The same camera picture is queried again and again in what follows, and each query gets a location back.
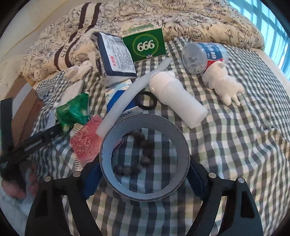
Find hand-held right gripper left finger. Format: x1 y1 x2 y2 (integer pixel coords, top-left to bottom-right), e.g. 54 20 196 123
24 159 105 236

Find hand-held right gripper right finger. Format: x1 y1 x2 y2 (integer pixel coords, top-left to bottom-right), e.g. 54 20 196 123
188 159 264 236

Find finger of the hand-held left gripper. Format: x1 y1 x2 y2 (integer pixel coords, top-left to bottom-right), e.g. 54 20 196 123
0 99 14 153
0 124 63 169

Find brown cardboard box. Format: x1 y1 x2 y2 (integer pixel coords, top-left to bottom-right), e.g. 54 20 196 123
7 75 44 147

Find green foil packet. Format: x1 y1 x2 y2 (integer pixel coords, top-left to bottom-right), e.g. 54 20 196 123
56 93 91 134

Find grey tape roll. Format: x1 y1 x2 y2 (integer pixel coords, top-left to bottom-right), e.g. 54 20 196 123
99 114 191 201

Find black rubber ring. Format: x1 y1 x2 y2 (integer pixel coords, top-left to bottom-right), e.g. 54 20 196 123
135 91 157 110

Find white plush toy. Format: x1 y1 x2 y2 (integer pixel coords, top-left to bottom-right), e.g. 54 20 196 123
202 62 245 107

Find person's left hand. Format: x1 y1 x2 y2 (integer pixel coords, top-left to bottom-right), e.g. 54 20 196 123
2 169 39 200

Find pale blue cloth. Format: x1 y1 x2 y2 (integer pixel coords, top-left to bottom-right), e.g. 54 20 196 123
0 193 32 229

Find red patterned packet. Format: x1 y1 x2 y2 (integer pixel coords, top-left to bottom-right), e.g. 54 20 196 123
70 115 107 169

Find checked bed sheet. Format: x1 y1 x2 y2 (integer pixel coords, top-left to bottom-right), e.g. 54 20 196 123
30 36 290 236

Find white cylindrical bottle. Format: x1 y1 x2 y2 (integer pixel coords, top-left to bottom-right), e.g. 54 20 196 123
148 71 208 129

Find white socks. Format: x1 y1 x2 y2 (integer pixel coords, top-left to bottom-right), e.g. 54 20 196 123
66 60 93 81

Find blue white tissue packet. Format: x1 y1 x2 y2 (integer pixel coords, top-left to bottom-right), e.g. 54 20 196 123
105 79 144 118

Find white foam tube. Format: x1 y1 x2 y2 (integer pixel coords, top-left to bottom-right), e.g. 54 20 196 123
96 57 174 139

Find blue and white packet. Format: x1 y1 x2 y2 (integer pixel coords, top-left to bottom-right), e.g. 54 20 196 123
91 32 137 81

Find clear plastic water bottle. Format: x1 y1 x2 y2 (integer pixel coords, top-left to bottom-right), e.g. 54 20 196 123
181 42 229 74

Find cream bed mattress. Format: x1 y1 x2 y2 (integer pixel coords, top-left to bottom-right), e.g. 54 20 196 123
254 49 290 127

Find green cardboard box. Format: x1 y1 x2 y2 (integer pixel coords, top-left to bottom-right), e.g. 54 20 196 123
121 25 167 63

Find floral quilt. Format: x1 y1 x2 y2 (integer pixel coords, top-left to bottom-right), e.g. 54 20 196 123
20 0 265 80

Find window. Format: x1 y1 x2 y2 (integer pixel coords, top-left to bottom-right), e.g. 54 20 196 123
227 0 290 80

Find dark bead bracelet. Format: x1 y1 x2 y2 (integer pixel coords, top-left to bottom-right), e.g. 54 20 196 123
113 130 154 176

